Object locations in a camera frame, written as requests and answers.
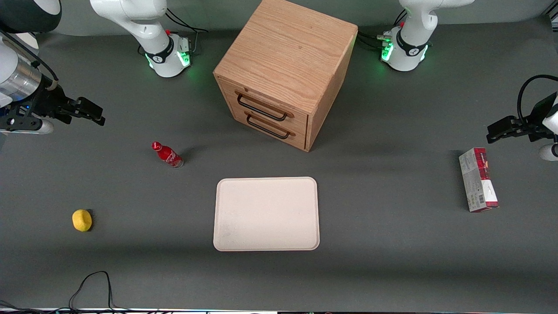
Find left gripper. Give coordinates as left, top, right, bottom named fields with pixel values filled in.
left=487, top=93, right=558, bottom=161

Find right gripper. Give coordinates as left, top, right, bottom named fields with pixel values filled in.
left=25, top=85, right=106, bottom=134

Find wooden drawer with black handle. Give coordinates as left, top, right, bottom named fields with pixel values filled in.
left=219, top=78, right=309, bottom=131
left=227, top=102, right=308, bottom=151

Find oak wooden drawer cabinet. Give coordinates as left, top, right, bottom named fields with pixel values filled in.
left=213, top=0, right=358, bottom=152

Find grey and red carton box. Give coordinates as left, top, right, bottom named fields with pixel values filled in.
left=459, top=147, right=499, bottom=213

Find red cola bottle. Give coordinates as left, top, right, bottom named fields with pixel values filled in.
left=151, top=141, right=184, bottom=169

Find white plastic piece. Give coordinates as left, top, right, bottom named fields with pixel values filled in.
left=18, top=33, right=41, bottom=55

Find yellow lemon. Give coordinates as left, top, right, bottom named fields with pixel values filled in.
left=72, top=209, right=92, bottom=232

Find beige plastic tray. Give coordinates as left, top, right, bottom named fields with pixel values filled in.
left=213, top=177, right=320, bottom=252

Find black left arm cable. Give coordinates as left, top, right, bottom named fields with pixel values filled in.
left=517, top=75, right=558, bottom=127

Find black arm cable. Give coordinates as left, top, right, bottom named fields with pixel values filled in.
left=0, top=30, right=58, bottom=84
left=517, top=75, right=558, bottom=127

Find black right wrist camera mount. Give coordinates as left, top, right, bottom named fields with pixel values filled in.
left=0, top=107, right=32, bottom=132

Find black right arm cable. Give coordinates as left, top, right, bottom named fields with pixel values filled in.
left=0, top=30, right=58, bottom=84

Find black right base cables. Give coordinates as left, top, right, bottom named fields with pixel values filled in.
left=165, top=8, right=209, bottom=55

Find black base cables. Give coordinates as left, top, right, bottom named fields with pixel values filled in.
left=165, top=8, right=209, bottom=55
left=357, top=9, right=408, bottom=51

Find thin black cable loop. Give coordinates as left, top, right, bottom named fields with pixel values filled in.
left=0, top=271, right=131, bottom=313

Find black left base cables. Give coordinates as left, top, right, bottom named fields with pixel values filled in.
left=357, top=9, right=408, bottom=51

